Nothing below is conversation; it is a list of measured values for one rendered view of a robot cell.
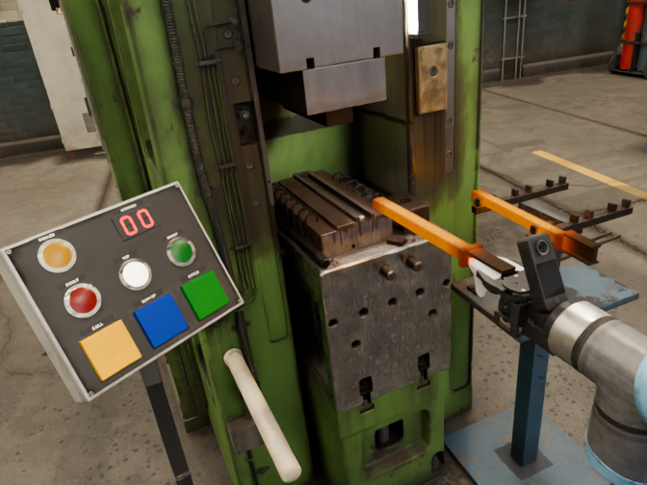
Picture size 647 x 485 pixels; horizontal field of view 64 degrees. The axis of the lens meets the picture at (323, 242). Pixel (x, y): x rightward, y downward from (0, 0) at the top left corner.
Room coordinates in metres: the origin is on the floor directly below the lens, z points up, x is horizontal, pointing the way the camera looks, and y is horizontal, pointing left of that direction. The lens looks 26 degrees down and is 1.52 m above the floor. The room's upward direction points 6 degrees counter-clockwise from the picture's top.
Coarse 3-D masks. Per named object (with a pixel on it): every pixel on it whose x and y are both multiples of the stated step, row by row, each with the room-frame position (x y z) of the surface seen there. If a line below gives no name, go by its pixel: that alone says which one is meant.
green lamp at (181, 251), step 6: (174, 246) 0.90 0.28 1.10; (180, 246) 0.90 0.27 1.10; (186, 246) 0.91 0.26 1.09; (174, 252) 0.89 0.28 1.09; (180, 252) 0.90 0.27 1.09; (186, 252) 0.90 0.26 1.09; (192, 252) 0.91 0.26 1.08; (174, 258) 0.88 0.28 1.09; (180, 258) 0.89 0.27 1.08; (186, 258) 0.89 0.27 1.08
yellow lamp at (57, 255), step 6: (48, 246) 0.78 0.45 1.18; (54, 246) 0.79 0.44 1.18; (60, 246) 0.79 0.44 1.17; (66, 246) 0.80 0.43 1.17; (42, 252) 0.77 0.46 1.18; (48, 252) 0.78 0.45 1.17; (54, 252) 0.78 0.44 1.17; (60, 252) 0.79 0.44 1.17; (66, 252) 0.79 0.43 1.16; (48, 258) 0.77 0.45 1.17; (54, 258) 0.78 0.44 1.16; (60, 258) 0.78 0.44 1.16; (66, 258) 0.79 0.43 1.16; (48, 264) 0.77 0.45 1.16; (54, 264) 0.77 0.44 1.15; (60, 264) 0.77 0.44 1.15; (66, 264) 0.78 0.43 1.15
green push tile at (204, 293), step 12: (204, 276) 0.89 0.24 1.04; (216, 276) 0.90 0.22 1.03; (180, 288) 0.85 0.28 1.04; (192, 288) 0.86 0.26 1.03; (204, 288) 0.87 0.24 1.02; (216, 288) 0.88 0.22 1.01; (192, 300) 0.84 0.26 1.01; (204, 300) 0.85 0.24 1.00; (216, 300) 0.87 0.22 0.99; (228, 300) 0.88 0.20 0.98; (204, 312) 0.84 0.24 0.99
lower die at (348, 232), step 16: (320, 176) 1.53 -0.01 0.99; (304, 192) 1.41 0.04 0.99; (320, 192) 1.37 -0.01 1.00; (352, 192) 1.36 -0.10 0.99; (288, 208) 1.33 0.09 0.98; (320, 208) 1.28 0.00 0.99; (336, 208) 1.27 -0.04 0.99; (368, 208) 1.24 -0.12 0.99; (320, 224) 1.20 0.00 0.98; (336, 224) 1.17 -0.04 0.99; (352, 224) 1.17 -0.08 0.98; (368, 224) 1.18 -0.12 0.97; (384, 224) 1.20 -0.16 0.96; (320, 240) 1.14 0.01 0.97; (336, 240) 1.15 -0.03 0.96; (352, 240) 1.17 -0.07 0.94; (368, 240) 1.18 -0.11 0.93; (384, 240) 1.20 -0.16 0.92
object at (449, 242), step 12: (384, 204) 1.07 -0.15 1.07; (396, 204) 1.07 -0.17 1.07; (396, 216) 1.02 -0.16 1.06; (408, 216) 1.00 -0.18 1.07; (408, 228) 0.97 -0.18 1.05; (420, 228) 0.94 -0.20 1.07; (432, 228) 0.92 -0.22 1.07; (432, 240) 0.90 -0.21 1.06; (444, 240) 0.86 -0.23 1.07; (456, 240) 0.86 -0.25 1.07; (456, 252) 0.83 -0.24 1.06; (468, 252) 0.80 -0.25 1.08; (480, 252) 0.79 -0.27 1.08; (468, 264) 0.80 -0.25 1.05; (492, 264) 0.75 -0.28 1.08; (504, 264) 0.74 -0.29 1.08; (504, 276) 0.73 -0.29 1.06
